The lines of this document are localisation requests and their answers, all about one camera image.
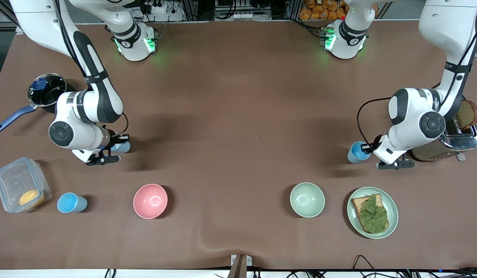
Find blue cup with white inside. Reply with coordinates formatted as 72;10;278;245
109;141;131;154

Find blue plastic cup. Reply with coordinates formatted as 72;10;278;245
347;141;372;164
57;192;88;214

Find brown bread slice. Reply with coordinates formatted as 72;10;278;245
351;194;389;234

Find pale green plate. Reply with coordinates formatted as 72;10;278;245
347;187;399;239

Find green lettuce leaf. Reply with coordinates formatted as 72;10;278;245
357;194;389;234

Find pink bowl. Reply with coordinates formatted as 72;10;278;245
133;183;168;219

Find orange round food piece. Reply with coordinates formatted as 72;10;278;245
19;189;45;208

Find beige chrome toaster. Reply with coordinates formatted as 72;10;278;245
410;91;477;162

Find glass lid with blue knob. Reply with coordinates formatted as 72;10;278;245
28;73;67;108

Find clear plastic food container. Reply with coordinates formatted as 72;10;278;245
0;157;53;214

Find pale green bowl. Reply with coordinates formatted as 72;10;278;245
289;182;326;218

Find dark toast slice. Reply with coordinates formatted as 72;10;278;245
454;99;477;131

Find white power strip with plugs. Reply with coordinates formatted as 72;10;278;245
140;0;185;22

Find bag of orange buns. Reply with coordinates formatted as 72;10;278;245
299;0;349;21

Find long white power strip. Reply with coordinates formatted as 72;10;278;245
215;12;255;21

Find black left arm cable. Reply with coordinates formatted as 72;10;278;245
356;0;477;146

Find black saucepan with blue handle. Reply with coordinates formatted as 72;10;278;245
0;73;78;133

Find black cable loop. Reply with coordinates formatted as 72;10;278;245
352;254;379;271

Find metal table clamp bracket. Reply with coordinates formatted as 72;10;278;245
230;254;253;278

